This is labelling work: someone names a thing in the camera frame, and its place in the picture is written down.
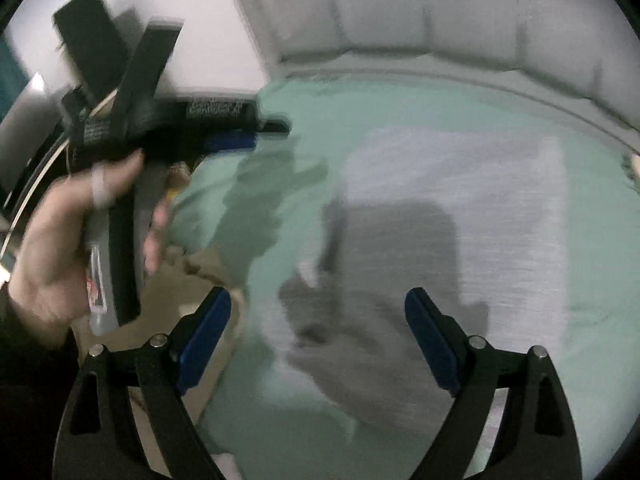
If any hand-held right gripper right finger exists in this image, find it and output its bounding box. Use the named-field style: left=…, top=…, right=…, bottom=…
left=404, top=287, right=583, bottom=480

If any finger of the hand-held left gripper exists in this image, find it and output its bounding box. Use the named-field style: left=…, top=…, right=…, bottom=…
left=202, top=120, right=291, bottom=155

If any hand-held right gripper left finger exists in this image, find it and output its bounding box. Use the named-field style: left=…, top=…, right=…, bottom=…
left=52, top=286, right=232, bottom=480

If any grey printed hoodie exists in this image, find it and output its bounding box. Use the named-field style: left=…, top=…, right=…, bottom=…
left=277, top=127, right=568, bottom=436

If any person's left forearm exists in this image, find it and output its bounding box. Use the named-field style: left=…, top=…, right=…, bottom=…
left=0, top=285, right=81, bottom=480

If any person's left hand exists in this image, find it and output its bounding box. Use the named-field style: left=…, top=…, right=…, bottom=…
left=7, top=151, right=173, bottom=328

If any grey padded headboard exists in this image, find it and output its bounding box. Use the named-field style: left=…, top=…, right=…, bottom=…
left=220, top=0, right=640, bottom=156

